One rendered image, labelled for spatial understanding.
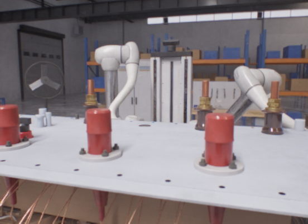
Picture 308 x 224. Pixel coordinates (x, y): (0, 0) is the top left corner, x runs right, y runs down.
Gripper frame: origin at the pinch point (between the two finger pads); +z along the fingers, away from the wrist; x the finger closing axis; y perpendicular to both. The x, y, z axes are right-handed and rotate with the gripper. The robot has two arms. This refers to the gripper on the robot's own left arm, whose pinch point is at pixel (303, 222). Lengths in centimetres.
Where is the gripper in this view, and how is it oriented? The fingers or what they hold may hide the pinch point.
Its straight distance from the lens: 150.9
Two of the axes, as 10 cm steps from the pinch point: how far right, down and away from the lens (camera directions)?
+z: 0.0, 9.9, 1.3
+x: 5.1, -1.1, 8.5
